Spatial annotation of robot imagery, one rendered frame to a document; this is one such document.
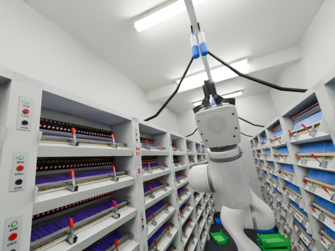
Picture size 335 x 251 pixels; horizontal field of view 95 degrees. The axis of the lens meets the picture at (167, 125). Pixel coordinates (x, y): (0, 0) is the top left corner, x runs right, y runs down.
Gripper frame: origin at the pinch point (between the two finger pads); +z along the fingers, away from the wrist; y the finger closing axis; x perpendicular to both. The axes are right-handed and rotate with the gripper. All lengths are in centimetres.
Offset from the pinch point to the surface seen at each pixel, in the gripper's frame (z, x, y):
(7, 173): -9, -19, 62
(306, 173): -83, 108, -48
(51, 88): 18, 3, 63
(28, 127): 4, -10, 62
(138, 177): -44, 44, 66
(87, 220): -45, 4, 70
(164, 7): 93, 115, 36
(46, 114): 11, 9, 83
